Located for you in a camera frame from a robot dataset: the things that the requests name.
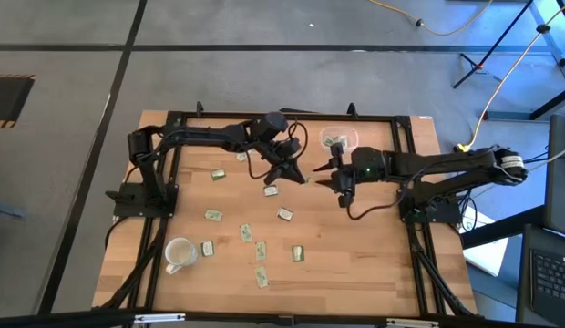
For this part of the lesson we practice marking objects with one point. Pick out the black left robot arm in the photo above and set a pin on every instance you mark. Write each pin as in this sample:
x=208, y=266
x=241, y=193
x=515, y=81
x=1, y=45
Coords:
x=196, y=134

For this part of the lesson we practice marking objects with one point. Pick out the white ceramic mug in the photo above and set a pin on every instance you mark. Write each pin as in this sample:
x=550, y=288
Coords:
x=180, y=252

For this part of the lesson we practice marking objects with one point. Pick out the white box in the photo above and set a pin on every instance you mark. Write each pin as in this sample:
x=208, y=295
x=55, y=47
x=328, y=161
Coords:
x=487, y=257

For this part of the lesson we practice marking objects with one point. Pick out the black floor hatch striped border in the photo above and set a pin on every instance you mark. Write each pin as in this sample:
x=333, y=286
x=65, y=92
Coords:
x=9, y=98

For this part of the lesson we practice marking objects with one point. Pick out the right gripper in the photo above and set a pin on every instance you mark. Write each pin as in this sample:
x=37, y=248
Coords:
x=366, y=164

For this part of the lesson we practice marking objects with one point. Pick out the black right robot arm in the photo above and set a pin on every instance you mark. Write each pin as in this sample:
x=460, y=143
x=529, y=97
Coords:
x=446, y=164

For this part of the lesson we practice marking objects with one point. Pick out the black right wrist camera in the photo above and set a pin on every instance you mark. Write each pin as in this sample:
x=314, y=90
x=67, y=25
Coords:
x=346, y=200

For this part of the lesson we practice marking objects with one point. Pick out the black desk beam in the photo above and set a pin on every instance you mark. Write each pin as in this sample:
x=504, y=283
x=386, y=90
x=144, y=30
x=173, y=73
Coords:
x=506, y=228

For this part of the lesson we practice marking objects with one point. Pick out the black laptop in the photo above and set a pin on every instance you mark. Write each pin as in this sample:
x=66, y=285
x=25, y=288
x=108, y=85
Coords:
x=551, y=278

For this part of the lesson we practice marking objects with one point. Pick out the black aluminium table frame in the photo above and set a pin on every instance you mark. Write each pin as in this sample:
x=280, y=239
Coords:
x=355, y=117

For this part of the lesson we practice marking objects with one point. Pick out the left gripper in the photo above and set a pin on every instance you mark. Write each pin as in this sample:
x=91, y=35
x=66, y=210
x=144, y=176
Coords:
x=275, y=157

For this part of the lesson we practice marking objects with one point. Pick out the clear plastic bin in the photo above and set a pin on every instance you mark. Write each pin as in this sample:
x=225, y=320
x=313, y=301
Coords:
x=353, y=132

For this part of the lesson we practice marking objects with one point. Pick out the black thin rod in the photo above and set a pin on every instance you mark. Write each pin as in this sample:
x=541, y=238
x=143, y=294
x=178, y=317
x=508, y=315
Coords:
x=300, y=110

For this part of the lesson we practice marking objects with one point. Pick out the black tripod stand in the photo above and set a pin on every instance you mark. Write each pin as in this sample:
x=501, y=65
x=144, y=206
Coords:
x=492, y=46

